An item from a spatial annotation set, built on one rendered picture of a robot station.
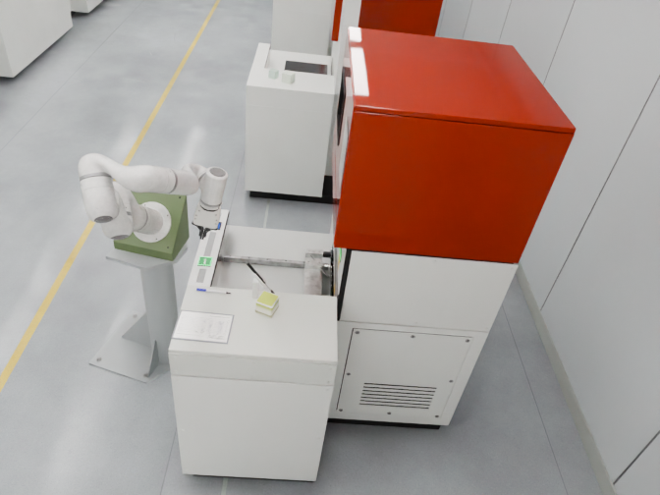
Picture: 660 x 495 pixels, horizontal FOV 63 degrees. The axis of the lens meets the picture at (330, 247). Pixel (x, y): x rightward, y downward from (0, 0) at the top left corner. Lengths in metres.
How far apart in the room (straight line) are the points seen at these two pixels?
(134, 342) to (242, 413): 1.23
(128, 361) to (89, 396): 0.27
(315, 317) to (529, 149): 1.01
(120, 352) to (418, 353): 1.72
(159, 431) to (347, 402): 0.97
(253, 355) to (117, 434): 1.20
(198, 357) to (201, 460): 0.72
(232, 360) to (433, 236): 0.89
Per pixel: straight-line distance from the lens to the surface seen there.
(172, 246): 2.62
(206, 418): 2.40
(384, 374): 2.69
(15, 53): 6.62
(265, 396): 2.24
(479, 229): 2.13
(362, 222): 2.04
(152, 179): 1.87
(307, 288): 2.43
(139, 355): 3.34
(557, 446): 3.38
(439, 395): 2.86
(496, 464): 3.17
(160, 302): 2.90
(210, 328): 2.13
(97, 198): 1.90
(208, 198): 2.16
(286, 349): 2.07
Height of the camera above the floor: 2.55
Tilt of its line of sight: 39 degrees down
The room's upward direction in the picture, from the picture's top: 8 degrees clockwise
